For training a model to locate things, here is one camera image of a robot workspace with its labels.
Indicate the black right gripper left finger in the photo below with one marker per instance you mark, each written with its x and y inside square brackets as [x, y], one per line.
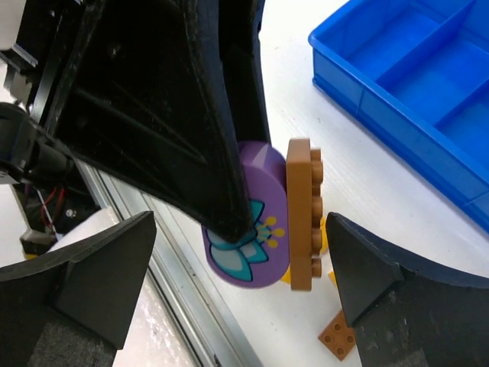
[74, 306]

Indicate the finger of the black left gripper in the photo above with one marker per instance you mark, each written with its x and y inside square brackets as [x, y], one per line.
[159, 94]

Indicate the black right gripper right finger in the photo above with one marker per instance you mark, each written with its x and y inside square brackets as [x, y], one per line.
[406, 310]

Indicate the brown lego plate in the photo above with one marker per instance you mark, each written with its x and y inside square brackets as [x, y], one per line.
[338, 337]
[304, 171]

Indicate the purple flower lego piece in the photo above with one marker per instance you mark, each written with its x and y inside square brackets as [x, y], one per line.
[262, 256]

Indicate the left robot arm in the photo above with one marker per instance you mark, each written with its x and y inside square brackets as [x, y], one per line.
[28, 154]

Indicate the blue divided plastic bin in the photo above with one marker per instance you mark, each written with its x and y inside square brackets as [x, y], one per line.
[415, 74]

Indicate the aluminium frame rail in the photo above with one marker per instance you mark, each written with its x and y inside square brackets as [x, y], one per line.
[202, 318]

